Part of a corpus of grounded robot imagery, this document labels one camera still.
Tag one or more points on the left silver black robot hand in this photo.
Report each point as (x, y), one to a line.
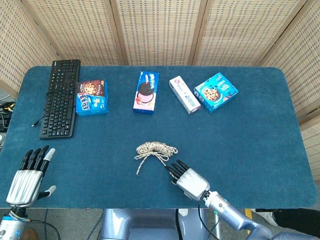
(23, 185)

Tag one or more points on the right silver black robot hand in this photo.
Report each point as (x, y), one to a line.
(193, 182)

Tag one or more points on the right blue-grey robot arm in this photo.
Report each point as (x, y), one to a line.
(225, 210)

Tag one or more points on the blue felt table mat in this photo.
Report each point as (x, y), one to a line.
(225, 150)

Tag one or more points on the brown shoe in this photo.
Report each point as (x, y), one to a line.
(30, 235)

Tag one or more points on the black floor device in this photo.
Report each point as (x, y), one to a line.
(5, 122)

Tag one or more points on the blue-grey robot torso base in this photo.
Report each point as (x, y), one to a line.
(140, 225)

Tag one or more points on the black computer keyboard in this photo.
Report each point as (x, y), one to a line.
(60, 112)

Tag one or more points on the white shoe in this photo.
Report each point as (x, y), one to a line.
(267, 217)

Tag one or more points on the white long toothpaste box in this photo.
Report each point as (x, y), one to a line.
(185, 95)

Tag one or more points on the blue chocolate chip cookie box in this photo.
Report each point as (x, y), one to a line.
(216, 92)

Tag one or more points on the pink blue Oreo box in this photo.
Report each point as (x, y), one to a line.
(146, 95)

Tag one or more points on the blue brown cookie box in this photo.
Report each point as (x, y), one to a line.
(92, 102)

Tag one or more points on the woven bamboo screen panel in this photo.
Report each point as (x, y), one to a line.
(75, 25)
(157, 30)
(300, 62)
(15, 50)
(245, 30)

